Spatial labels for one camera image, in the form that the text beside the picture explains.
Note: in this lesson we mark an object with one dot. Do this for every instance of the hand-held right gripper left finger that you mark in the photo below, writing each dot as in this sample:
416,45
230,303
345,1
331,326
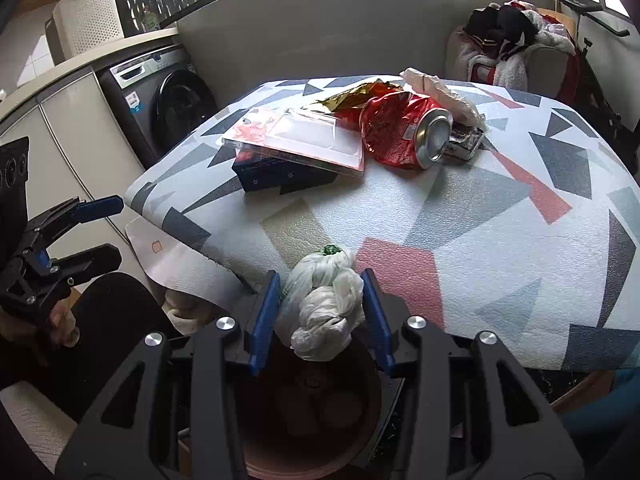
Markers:
265,310

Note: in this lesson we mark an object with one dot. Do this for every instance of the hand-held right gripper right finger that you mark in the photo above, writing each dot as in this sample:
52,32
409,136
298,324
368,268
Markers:
376,310

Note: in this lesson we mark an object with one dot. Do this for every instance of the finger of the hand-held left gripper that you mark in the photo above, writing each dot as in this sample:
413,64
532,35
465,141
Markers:
95,259
100,207

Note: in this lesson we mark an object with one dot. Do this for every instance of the white plastic bag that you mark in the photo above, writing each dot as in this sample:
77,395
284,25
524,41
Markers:
322,305

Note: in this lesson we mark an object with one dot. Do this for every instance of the dark blue cardboard box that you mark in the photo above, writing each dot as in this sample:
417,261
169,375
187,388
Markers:
270,175

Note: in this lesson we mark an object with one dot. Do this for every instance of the clear plastic blister pack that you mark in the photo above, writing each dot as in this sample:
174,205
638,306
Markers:
300,140

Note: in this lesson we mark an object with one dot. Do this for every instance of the crushed red drink can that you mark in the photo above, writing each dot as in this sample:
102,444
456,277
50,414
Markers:
400,130

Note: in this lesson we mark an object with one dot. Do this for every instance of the small dark foil packet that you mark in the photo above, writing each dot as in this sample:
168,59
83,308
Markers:
465,142

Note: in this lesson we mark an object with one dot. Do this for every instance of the gold foil wrapper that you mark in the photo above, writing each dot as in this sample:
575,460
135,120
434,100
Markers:
350,96

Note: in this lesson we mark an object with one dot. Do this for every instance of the white plastic wrapper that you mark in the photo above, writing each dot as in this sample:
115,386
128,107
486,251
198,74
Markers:
445,92

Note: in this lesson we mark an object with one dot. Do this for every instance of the person's left hand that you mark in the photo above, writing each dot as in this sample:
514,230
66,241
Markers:
62,327

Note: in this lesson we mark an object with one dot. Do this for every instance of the person's black trouser leg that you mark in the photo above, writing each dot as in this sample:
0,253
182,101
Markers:
115,320

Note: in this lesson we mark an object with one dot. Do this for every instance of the white paper sheet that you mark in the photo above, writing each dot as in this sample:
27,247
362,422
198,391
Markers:
175,265

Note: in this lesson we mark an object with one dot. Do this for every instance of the white fluffy cloth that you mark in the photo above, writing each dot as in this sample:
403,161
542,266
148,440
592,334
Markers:
185,317

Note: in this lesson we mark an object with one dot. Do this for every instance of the grey washing machine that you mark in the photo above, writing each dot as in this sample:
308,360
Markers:
150,105

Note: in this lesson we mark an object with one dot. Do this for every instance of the geometric patterned tablecloth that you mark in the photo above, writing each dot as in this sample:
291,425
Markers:
475,240

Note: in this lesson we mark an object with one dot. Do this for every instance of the white knit cushion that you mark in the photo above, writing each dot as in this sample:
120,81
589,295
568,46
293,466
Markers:
30,415

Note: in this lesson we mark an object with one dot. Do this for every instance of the white air purifier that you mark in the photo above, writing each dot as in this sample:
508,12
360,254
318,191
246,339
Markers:
87,22

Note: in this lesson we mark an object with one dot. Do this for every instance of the blue cloth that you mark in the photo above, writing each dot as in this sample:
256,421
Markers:
605,405

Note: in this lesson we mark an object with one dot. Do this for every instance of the pile of clothes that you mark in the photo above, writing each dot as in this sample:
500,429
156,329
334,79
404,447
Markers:
505,30

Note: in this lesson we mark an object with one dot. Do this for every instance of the black exercise machine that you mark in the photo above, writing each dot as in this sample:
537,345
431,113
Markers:
600,90

